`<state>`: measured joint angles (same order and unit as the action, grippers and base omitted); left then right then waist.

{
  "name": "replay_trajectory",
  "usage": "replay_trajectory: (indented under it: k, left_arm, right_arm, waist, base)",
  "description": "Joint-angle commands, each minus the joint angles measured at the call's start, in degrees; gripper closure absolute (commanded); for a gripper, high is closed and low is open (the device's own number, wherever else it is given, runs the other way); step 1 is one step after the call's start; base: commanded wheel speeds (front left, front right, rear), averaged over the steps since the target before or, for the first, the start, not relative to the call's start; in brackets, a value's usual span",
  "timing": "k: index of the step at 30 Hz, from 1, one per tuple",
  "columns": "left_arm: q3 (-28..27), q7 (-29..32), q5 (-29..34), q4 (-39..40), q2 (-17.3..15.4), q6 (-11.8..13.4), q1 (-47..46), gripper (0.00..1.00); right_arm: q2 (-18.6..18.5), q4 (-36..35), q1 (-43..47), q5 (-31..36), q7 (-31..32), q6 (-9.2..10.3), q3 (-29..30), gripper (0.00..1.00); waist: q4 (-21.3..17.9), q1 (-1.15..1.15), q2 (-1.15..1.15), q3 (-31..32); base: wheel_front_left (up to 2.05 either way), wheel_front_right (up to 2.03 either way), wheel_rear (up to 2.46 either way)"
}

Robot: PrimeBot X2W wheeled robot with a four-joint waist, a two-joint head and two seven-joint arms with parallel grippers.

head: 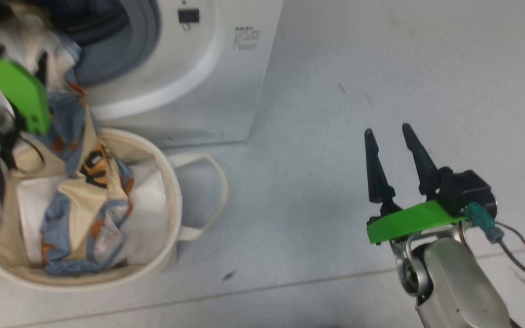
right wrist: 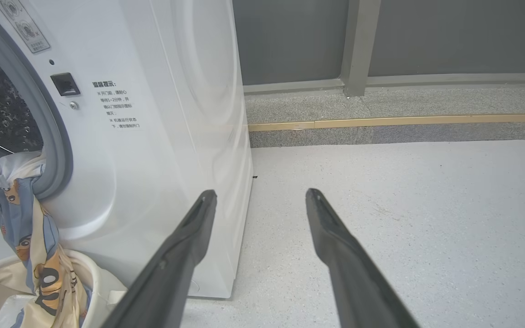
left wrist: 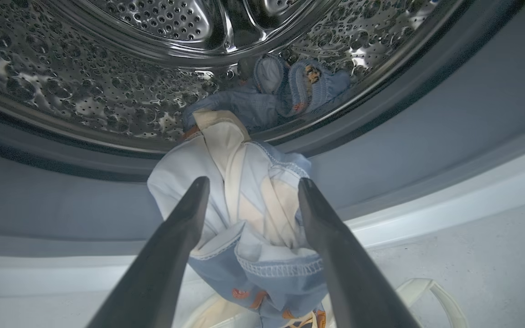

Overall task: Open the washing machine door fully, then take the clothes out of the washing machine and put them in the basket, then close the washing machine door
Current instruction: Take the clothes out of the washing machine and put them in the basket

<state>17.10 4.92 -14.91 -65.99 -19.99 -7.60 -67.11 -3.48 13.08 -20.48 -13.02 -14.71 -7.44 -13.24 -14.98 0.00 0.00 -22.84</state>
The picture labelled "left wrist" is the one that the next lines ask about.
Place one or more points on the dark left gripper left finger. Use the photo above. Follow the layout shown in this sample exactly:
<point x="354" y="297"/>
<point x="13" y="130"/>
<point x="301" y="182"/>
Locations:
<point x="162" y="264"/>

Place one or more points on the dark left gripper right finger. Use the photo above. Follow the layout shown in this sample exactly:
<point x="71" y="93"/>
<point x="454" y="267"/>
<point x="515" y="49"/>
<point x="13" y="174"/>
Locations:
<point x="349" y="273"/>

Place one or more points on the cream and blue garment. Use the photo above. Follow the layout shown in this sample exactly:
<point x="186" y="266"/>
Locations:
<point x="253" y="200"/>

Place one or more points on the blue orange-print garment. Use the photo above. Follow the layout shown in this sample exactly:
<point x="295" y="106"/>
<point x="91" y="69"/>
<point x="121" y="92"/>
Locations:
<point x="244" y="107"/>

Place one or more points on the cream fabric laundry basket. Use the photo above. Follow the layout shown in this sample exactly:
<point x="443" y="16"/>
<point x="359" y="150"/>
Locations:
<point x="219" y="316"/>

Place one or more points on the white washing machine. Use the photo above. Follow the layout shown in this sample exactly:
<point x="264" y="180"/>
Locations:
<point x="449" y="200"/>

